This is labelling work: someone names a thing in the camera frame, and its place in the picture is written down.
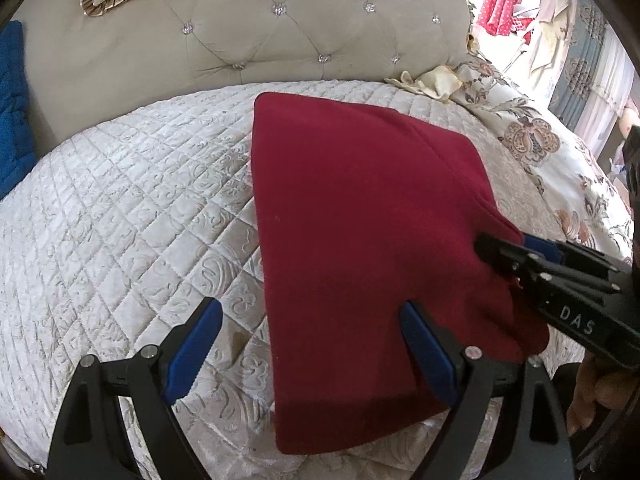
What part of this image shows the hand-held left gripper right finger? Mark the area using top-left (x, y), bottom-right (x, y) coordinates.
top-left (399, 300), bottom-right (576, 480)

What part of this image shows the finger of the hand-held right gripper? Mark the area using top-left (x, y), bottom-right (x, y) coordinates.
top-left (474, 232), bottom-right (556, 293)
top-left (521, 234), bottom-right (632, 277)

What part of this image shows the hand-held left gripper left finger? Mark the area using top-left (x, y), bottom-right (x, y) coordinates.
top-left (47, 297), bottom-right (224, 480)

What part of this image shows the red knit garment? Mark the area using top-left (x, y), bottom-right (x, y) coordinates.
top-left (250, 91), bottom-right (551, 456)

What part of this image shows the person's right hand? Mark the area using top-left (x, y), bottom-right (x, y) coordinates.
top-left (567, 352), bottom-right (622, 437)

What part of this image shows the floral bedsheet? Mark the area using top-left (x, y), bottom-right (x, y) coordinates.
top-left (450, 55), bottom-right (639, 267)

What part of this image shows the white quilted bed cover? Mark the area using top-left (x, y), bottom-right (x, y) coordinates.
top-left (0, 79), bottom-right (601, 480)

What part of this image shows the blue grey patterned curtain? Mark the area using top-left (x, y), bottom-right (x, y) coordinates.
top-left (547, 0), bottom-right (640, 161)

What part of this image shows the cream crumpled cloth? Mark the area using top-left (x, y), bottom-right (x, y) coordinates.
top-left (384, 65), bottom-right (467, 104)

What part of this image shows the white hanging garment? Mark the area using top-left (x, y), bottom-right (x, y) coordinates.
top-left (529, 0), bottom-right (577, 97)

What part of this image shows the blue quilted blanket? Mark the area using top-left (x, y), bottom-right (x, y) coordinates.
top-left (0, 20), bottom-right (39, 199)

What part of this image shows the beige tufted headboard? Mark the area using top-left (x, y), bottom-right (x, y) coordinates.
top-left (10, 0), bottom-right (474, 147)

